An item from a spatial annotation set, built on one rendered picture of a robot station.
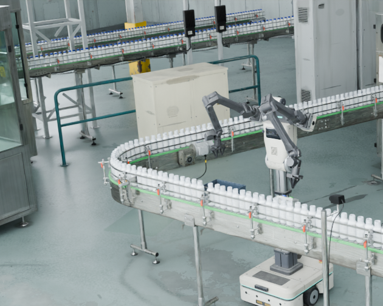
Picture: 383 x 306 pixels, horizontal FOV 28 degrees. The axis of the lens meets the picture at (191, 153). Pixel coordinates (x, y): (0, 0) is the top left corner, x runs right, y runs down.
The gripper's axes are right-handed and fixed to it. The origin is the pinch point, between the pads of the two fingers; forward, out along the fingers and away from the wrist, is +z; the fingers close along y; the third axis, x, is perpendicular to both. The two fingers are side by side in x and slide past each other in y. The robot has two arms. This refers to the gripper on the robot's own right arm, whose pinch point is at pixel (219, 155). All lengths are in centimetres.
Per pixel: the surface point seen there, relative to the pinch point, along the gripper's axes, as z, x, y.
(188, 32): -8, -421, -377
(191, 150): 24, -84, -48
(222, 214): 22, 46, 48
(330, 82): 84, -255, -497
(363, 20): 4, -238, -564
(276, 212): 13, 93, 42
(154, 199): 25, -25, 52
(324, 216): -17, 166, 84
